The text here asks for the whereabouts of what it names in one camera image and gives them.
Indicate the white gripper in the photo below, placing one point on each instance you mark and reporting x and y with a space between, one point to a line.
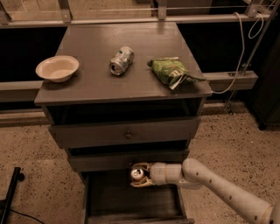
157 173

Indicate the orange soda can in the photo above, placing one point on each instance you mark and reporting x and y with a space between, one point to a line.
137 174

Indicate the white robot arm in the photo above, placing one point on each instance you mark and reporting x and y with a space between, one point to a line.
192 174

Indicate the grey open bottom drawer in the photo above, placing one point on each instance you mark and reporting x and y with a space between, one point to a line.
110 199

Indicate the grey middle drawer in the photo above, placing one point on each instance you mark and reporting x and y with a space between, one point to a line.
123 160

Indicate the grey wooden drawer cabinet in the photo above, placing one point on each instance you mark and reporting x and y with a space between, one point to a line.
95 95

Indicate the grey top drawer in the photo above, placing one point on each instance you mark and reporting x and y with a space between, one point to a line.
114 133

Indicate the silver green soda can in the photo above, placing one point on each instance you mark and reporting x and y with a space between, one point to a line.
121 61

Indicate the green chip bag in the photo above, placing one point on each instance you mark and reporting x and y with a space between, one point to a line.
172 72

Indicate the white paper bowl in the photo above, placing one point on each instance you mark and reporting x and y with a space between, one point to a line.
58 68

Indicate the black floor stand leg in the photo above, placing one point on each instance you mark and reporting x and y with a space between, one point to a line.
5 204

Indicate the metal window railing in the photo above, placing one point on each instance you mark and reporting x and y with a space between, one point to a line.
48 13

